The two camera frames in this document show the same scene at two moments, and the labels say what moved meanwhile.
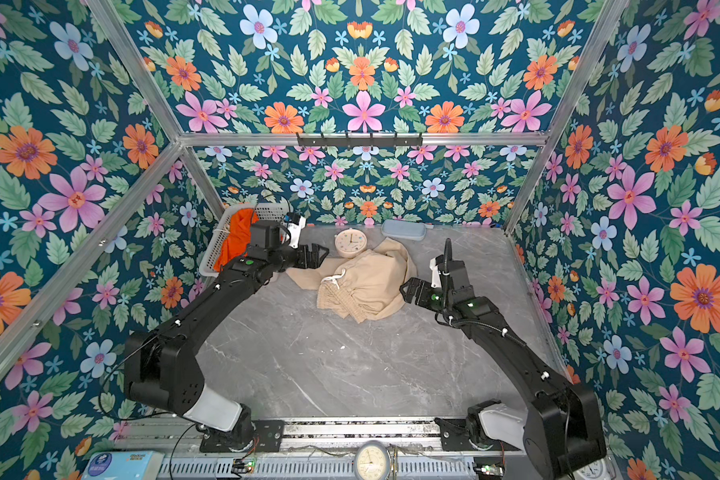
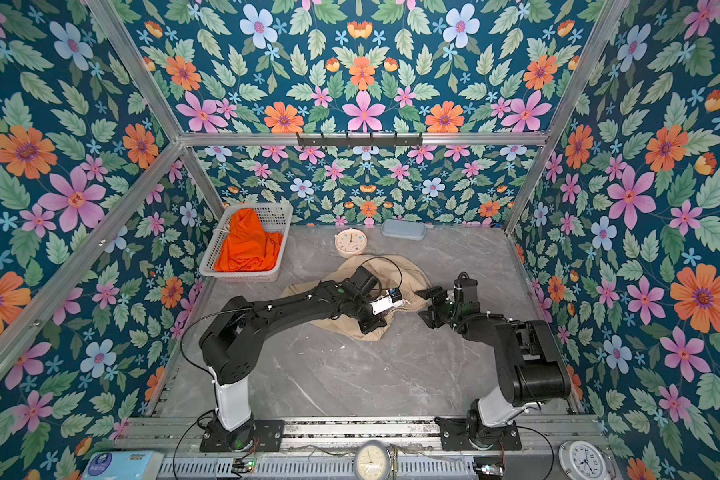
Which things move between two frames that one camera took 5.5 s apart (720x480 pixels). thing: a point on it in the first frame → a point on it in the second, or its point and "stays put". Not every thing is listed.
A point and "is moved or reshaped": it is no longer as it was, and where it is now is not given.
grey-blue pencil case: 407,229 stays put
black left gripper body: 285,256 → 363,311
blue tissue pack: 125,465 stays put
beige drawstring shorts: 363,287 is moved or reshaped
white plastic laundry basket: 267,212 stays put
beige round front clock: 372,461 stays put
